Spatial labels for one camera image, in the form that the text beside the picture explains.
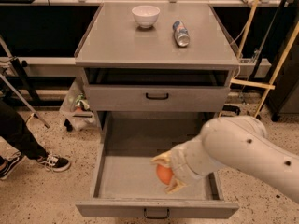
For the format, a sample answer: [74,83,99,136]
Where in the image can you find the black white sneaker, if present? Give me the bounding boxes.
[36,153,71,173]
[0,155,24,180]

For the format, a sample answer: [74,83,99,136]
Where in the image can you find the clear plastic bin with items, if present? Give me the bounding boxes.
[60,77,96,131]

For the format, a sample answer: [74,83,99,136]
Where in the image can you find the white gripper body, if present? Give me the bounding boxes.
[170,135,223,185]

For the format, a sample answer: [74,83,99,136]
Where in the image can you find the metal tripod leg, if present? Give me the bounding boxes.
[0,74,50,128]

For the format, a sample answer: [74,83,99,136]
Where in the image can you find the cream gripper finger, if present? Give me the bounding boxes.
[151,150,171,168]
[165,176,186,194]

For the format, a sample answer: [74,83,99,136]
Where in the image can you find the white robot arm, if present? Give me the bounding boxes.
[151,116,299,203]

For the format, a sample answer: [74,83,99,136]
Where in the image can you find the open grey middle drawer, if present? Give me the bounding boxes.
[76,111,238,219]

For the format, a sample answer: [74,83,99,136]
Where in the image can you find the person leg black trousers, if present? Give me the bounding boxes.
[0,101,47,160]

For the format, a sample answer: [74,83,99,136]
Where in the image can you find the blue silver soda can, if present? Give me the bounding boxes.
[173,21,190,48]

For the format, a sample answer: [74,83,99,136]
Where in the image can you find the grey drawer cabinet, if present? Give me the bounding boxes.
[75,2,238,127]

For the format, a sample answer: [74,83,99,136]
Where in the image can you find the orange fruit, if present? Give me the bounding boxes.
[156,164,173,185]

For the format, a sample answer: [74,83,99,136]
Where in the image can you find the wooden frame stand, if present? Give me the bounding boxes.
[229,0,299,123]

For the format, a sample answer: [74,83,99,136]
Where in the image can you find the white bowl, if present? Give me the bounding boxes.
[132,6,160,28]

